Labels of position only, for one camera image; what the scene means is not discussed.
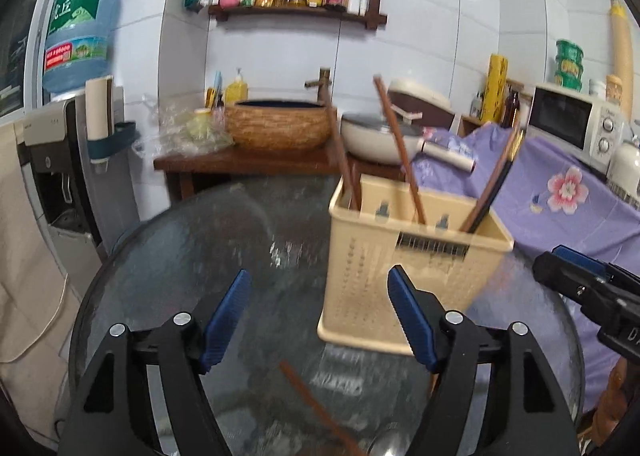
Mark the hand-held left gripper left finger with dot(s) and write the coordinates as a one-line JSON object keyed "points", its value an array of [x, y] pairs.
{"points": [[225, 321]]}

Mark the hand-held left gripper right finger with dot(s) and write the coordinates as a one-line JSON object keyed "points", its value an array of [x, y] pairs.
{"points": [[410, 321]]}

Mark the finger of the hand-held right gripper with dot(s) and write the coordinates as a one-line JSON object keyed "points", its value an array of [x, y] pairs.
{"points": [[560, 276], [577, 257]]}

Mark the cream plastic utensil holder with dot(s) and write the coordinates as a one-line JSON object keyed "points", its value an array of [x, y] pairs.
{"points": [[360, 276]]}

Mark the person's right hand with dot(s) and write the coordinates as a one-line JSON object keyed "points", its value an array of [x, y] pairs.
{"points": [[617, 391]]}

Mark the purple floral cloth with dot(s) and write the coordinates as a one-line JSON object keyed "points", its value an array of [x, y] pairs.
{"points": [[550, 226]]}

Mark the white electric kettle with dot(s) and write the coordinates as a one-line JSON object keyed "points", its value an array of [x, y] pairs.
{"points": [[625, 171]]}

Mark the white microwave oven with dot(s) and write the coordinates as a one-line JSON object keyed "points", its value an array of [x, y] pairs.
{"points": [[560, 118]]}

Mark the wooden counter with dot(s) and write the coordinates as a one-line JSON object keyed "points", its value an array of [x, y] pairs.
{"points": [[240, 163]]}

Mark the brown glass bottle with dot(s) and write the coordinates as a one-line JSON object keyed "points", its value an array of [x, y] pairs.
{"points": [[510, 111]]}

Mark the yellow lid jar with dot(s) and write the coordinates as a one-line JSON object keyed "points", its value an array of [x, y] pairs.
{"points": [[614, 90]]}

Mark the small wooden box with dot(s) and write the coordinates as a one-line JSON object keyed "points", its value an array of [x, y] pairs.
{"points": [[467, 126]]}

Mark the white pan with lid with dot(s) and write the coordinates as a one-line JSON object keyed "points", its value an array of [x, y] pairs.
{"points": [[370, 141]]}

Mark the yellow wrap roll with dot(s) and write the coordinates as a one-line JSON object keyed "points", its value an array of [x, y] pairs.
{"points": [[495, 88]]}

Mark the green instant noodle bowls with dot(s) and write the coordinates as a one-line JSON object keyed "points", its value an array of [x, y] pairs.
{"points": [[569, 66]]}

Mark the clear plastic bags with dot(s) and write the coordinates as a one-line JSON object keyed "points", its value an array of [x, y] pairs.
{"points": [[185, 131]]}

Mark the woven basin sink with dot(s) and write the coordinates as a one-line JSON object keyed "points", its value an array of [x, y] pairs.
{"points": [[275, 128]]}

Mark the tall stack of paper cups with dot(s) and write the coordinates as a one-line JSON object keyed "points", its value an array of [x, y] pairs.
{"points": [[622, 51]]}

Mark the teal cup holder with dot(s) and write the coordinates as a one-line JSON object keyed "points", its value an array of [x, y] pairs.
{"points": [[115, 141]]}

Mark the brown white rice cooker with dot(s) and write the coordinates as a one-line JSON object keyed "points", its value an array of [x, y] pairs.
{"points": [[425, 103]]}

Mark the white water dispenser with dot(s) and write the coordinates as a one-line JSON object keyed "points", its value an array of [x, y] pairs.
{"points": [[55, 176]]}

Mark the toothbrush cup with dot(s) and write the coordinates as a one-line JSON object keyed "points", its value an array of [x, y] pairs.
{"points": [[215, 96]]}

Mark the yellow soap dispenser bottle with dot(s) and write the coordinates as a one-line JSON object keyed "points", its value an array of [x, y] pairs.
{"points": [[236, 92]]}

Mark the white paper cup tube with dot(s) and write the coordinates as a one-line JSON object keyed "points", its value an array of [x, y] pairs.
{"points": [[98, 106]]}

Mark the bronze faucet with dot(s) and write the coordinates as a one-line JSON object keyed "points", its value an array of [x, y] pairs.
{"points": [[320, 81]]}

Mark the pink sponge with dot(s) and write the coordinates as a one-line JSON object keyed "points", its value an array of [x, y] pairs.
{"points": [[230, 0]]}

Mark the blue water jug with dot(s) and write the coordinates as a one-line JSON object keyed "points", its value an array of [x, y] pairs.
{"points": [[80, 31]]}

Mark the sliding window frame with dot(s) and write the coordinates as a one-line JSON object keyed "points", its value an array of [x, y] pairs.
{"points": [[25, 46]]}

